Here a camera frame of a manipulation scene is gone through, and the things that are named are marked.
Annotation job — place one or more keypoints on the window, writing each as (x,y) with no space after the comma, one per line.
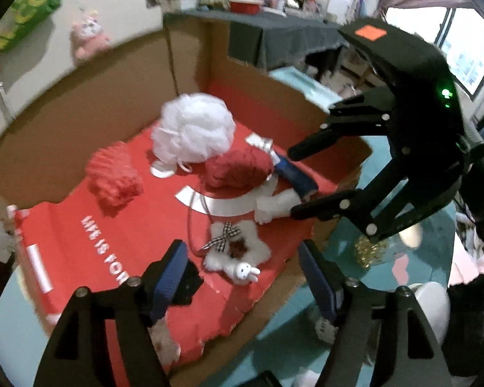
(468,60)

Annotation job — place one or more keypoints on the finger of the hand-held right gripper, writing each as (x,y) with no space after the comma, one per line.
(347,123)
(334,205)

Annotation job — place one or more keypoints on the red basin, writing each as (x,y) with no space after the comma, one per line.
(246,6)

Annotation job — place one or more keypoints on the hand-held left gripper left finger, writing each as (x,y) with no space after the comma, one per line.
(171,280)

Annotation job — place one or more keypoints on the small glass jar gold contents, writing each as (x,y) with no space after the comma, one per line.
(369,250)

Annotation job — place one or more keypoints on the white fluffy flower plush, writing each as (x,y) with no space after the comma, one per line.
(246,246)

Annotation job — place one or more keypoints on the pink plush toy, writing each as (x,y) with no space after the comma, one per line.
(90,38)

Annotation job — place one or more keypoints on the red knitted hat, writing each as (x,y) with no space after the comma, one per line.
(238,167)

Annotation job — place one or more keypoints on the green shopping bag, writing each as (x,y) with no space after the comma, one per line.
(28,4)

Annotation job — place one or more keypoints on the pale blue striped cloth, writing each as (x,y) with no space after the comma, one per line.
(304,86)

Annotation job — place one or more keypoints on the cardboard box with red lining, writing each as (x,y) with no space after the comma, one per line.
(125,250)

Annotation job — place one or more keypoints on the table with dark cloth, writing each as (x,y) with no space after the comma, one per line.
(266,36)

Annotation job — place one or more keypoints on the red textured knit cloth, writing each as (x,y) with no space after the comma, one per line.
(113,175)

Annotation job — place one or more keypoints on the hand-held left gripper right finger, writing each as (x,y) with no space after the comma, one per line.
(318,284)

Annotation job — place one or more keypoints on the white rounded object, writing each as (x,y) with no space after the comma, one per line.
(429,310)

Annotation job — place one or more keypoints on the white mesh bath pouf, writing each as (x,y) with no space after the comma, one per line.
(195,127)

